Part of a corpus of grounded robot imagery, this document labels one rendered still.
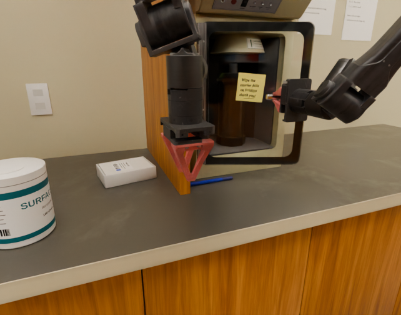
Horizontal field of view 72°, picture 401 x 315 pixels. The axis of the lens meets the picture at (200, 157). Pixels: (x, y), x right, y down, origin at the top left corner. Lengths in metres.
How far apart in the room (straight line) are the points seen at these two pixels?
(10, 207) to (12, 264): 0.10
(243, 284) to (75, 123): 0.85
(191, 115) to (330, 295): 0.77
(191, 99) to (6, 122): 0.91
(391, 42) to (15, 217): 0.73
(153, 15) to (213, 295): 0.62
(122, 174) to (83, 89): 0.46
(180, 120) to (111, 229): 0.32
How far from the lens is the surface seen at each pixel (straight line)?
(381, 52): 0.57
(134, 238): 0.62
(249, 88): 0.82
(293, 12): 0.92
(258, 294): 0.84
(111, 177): 0.85
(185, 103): 0.44
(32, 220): 0.65
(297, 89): 0.71
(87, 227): 0.68
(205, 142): 0.45
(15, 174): 0.62
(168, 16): 0.44
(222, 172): 0.91
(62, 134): 1.23
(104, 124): 1.22
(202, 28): 0.80
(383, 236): 1.07
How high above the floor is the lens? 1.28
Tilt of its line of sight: 19 degrees down
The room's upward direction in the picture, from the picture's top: straight up
